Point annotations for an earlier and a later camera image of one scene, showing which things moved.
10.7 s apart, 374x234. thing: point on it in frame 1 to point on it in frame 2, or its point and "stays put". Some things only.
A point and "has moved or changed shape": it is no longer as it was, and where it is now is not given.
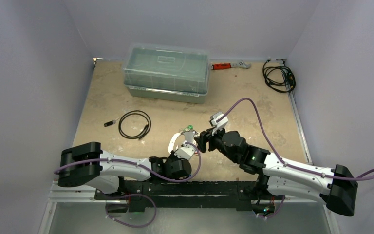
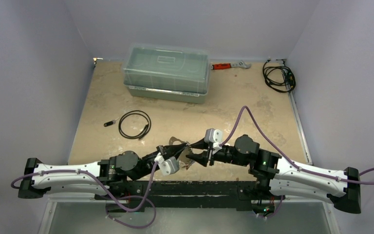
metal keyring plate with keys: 189,134 has moved or changed shape
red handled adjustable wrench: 242,64 stays put
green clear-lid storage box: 166,72 stays put
